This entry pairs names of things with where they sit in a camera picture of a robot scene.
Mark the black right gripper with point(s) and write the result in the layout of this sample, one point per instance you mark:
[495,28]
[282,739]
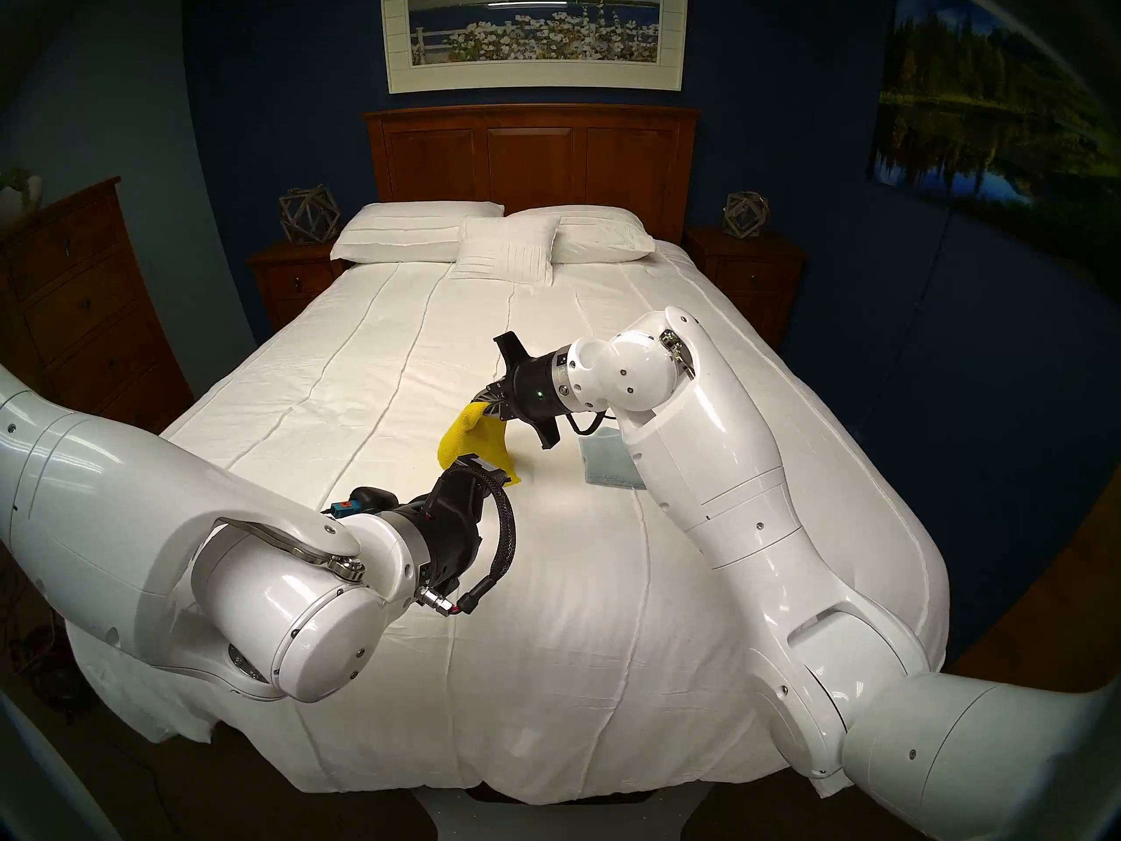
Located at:
[539,388]

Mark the forest lake wall poster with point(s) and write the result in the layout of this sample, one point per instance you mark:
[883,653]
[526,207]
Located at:
[963,103]

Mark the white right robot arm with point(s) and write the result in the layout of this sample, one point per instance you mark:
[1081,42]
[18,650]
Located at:
[744,498]

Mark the large white pillow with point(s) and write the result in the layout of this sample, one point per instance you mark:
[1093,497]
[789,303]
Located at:
[604,235]
[394,230]

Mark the brown wooden nightstand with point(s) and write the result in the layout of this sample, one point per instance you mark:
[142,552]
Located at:
[753,279]
[289,283]

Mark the brown wooden dresser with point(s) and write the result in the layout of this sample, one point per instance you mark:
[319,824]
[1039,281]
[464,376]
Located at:
[88,305]

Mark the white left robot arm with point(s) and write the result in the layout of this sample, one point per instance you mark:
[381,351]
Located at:
[131,515]

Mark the small white plant vase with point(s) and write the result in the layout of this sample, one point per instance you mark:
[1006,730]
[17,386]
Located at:
[19,191]

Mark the brown wooden headboard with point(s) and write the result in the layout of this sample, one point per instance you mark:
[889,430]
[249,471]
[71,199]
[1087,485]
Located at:
[534,165]

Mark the small white pleated pillow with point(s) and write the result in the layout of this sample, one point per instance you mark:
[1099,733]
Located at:
[508,252]

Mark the white framed flower picture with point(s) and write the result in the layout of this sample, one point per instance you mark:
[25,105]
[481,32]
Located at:
[534,24]

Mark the yellow microfiber hand towel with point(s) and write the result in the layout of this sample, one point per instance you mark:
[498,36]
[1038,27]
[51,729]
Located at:
[473,445]

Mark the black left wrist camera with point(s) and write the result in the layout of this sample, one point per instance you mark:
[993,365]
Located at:
[372,500]

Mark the light blue hand towel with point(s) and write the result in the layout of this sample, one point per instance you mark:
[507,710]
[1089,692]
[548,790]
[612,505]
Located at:
[604,462]

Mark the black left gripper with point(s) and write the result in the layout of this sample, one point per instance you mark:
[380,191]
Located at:
[451,533]

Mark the white bed with comforter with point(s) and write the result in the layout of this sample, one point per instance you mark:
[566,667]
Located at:
[394,366]

